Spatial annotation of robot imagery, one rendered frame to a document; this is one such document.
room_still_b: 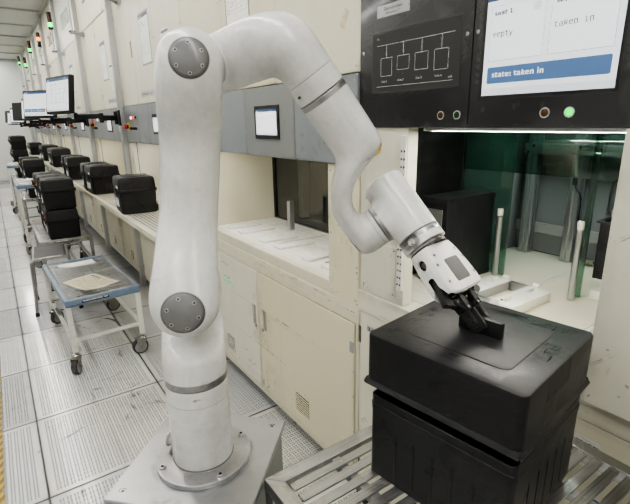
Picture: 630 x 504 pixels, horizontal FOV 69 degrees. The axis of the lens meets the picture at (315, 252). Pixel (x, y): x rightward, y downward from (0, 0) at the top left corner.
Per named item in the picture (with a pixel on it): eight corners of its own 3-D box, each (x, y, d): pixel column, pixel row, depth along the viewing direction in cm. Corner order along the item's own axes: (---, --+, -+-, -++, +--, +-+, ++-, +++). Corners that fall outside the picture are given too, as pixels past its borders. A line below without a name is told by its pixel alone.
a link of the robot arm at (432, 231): (418, 226, 81) (428, 240, 80) (445, 218, 86) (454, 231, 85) (390, 252, 86) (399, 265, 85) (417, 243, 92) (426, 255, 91)
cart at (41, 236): (34, 267, 476) (25, 222, 463) (89, 258, 505) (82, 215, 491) (42, 293, 401) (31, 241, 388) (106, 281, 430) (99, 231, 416)
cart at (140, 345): (47, 323, 341) (35, 262, 328) (119, 306, 371) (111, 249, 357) (73, 378, 266) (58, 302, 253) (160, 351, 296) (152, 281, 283)
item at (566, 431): (444, 408, 108) (448, 343, 103) (570, 470, 89) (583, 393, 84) (367, 468, 90) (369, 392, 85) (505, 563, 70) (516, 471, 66)
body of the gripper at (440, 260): (422, 237, 80) (459, 291, 77) (452, 228, 87) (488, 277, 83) (396, 260, 85) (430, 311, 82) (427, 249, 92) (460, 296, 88)
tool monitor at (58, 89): (48, 126, 358) (40, 77, 348) (116, 125, 386) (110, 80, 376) (54, 127, 326) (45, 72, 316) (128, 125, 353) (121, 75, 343)
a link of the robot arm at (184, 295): (219, 310, 92) (218, 348, 77) (156, 310, 89) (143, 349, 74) (230, 43, 79) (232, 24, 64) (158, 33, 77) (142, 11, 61)
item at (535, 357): (361, 381, 85) (363, 316, 81) (447, 331, 104) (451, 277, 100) (520, 464, 64) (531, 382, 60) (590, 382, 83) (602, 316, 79)
